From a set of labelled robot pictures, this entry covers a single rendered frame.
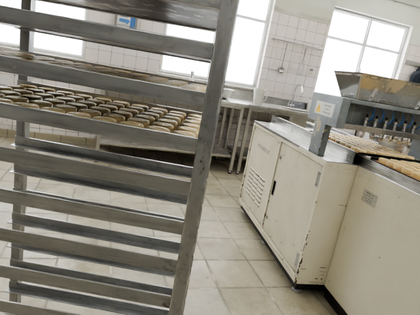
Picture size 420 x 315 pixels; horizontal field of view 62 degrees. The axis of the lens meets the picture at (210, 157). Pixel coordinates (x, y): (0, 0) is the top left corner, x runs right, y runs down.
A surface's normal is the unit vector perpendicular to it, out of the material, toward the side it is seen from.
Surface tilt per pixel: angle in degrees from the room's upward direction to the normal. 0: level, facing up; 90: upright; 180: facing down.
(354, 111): 90
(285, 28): 90
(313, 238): 90
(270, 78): 90
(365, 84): 115
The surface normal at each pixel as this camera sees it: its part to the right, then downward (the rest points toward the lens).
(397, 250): -0.97, -0.12
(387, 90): 0.10, 0.65
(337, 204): 0.18, 0.27
